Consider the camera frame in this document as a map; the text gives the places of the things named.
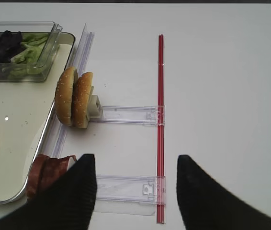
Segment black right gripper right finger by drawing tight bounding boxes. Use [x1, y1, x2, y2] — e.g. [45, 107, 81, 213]
[176, 155, 271, 230]

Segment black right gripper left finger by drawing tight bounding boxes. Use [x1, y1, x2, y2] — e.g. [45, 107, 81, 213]
[0, 154, 97, 230]

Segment stack of meat slices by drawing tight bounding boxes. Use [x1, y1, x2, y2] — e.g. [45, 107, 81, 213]
[25, 154, 77, 200]

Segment green lettuce leaves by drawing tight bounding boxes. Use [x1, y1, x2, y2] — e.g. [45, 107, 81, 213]
[8, 33, 50, 81]

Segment clear lower right track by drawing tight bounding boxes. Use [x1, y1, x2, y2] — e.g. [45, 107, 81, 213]
[96, 175, 166, 205]

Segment clear track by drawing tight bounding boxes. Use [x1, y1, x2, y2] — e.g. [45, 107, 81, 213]
[90, 106, 165, 126]
[96, 175, 166, 205]

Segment white pusher block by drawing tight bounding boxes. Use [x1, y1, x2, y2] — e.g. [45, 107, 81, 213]
[86, 86, 102, 120]

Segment silver metal tray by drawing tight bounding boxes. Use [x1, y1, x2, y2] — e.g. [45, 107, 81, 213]
[0, 33, 75, 205]

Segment clear upper right track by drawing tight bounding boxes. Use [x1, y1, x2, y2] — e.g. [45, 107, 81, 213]
[90, 106, 165, 126]

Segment front sesame bun top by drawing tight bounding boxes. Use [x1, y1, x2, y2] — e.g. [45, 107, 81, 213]
[54, 66, 78, 126]

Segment sesame bun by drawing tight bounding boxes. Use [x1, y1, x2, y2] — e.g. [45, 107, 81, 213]
[72, 72, 93, 128]
[54, 66, 78, 126]

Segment rear sesame bun top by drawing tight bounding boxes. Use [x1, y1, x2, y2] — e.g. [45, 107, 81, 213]
[72, 72, 93, 128]

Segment clear plastic salad box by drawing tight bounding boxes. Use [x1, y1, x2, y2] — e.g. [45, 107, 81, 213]
[0, 22, 62, 82]

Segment purple cabbage leaves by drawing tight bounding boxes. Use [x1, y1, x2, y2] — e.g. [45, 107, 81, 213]
[0, 30, 25, 63]

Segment right red rail strip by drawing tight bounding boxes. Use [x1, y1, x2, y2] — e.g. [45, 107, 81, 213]
[157, 34, 165, 224]

